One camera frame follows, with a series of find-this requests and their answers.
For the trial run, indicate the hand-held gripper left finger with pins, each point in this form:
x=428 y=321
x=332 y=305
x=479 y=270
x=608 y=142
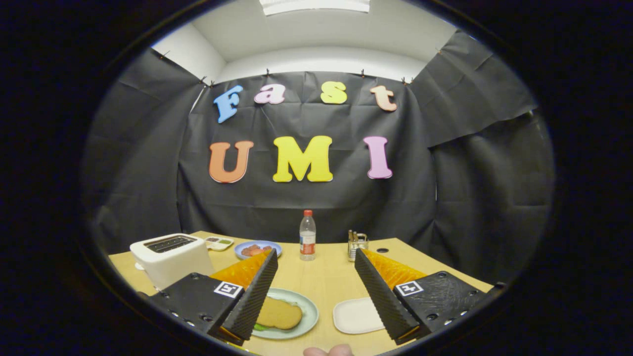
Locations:
x=252 y=301

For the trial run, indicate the white rectangular plate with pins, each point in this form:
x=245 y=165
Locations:
x=356 y=316

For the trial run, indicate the light green round plate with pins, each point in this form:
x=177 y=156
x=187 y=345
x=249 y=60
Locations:
x=309 y=311

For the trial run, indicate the blue round plate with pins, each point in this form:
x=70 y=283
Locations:
x=240 y=253

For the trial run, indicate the wooden chopsticks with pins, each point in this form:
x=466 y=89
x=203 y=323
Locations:
x=352 y=235

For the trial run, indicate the brown meat slice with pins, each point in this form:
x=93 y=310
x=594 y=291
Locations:
x=248 y=250
x=264 y=248

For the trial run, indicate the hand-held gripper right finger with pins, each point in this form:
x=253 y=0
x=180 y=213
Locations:
x=381 y=296

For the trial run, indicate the white divided condiment tray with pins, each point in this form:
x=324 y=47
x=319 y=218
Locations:
x=220 y=243

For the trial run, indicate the white toaster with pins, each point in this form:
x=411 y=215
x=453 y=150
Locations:
x=173 y=264

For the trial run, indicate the clear bottle with red label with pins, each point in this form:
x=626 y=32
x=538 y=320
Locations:
x=307 y=240

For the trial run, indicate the brown toasted bread slice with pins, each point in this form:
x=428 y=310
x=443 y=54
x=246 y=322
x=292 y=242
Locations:
x=279 y=314

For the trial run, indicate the ceiling light panel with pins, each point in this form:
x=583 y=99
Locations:
x=316 y=6

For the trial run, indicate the black backdrop cloth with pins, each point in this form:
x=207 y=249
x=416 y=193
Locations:
x=296 y=202

